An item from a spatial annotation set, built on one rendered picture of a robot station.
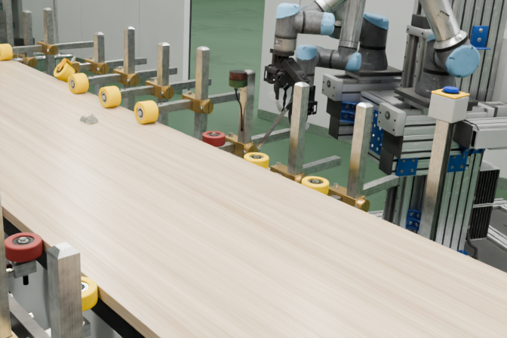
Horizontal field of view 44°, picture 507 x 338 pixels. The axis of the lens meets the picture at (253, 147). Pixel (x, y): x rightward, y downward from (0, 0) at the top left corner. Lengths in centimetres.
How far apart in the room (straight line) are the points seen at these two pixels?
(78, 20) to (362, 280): 643
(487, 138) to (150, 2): 463
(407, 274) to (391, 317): 18
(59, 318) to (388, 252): 80
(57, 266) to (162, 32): 557
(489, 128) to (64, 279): 183
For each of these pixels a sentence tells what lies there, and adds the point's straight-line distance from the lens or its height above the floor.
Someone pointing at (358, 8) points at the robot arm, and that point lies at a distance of 248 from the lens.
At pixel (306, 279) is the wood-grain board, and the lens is 135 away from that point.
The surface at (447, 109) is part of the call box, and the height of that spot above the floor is 118.
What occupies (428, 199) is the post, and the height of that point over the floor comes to 92.
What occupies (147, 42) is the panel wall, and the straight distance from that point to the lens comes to 661.
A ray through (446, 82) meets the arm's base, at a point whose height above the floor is 110.
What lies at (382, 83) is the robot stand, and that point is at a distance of 286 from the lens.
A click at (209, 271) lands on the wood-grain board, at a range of 135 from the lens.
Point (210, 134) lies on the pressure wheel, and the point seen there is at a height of 90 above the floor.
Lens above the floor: 158
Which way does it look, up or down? 19 degrees down
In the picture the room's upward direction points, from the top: 4 degrees clockwise
